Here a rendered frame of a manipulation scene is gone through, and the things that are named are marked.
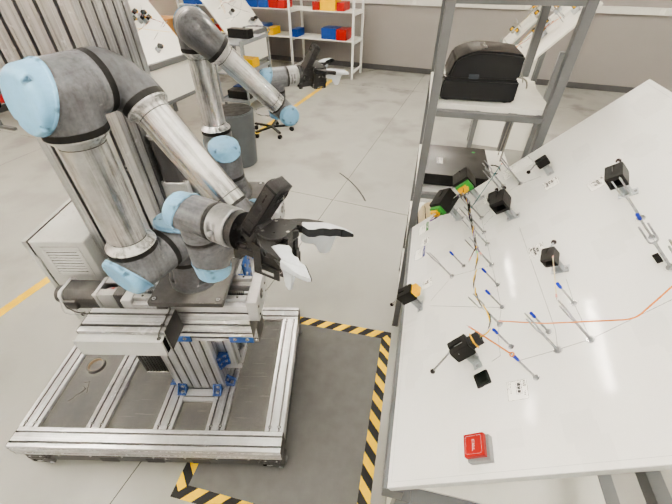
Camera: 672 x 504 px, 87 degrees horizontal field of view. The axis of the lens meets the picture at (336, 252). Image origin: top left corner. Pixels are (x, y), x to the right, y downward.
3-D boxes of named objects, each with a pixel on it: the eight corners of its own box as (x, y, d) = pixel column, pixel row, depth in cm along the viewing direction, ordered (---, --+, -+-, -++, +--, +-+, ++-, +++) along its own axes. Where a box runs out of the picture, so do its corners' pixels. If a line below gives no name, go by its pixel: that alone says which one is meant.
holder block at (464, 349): (455, 351, 99) (446, 343, 97) (472, 341, 96) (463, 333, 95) (458, 362, 95) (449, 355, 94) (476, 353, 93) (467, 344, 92)
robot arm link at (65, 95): (187, 270, 98) (104, 49, 63) (143, 307, 88) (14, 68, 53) (156, 257, 102) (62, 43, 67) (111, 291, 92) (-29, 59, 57)
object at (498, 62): (438, 100, 150) (447, 48, 137) (436, 85, 167) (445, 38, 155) (513, 104, 146) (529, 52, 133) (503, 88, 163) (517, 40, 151)
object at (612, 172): (638, 171, 99) (623, 148, 96) (638, 197, 93) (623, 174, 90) (618, 177, 102) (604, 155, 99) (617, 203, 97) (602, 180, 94)
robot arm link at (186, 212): (195, 216, 75) (184, 181, 69) (236, 231, 71) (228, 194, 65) (166, 237, 69) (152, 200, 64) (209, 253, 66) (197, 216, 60)
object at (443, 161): (418, 184, 175) (421, 172, 171) (421, 154, 201) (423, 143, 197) (488, 192, 170) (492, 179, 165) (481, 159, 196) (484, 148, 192)
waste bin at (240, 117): (224, 173, 405) (212, 118, 365) (220, 156, 438) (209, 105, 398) (264, 167, 417) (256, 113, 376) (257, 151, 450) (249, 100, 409)
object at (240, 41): (251, 113, 554) (239, 34, 484) (223, 110, 566) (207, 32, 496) (278, 95, 625) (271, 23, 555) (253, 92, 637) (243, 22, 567)
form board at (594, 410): (414, 229, 180) (412, 227, 180) (651, 82, 121) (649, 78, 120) (391, 491, 93) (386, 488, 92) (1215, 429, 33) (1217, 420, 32)
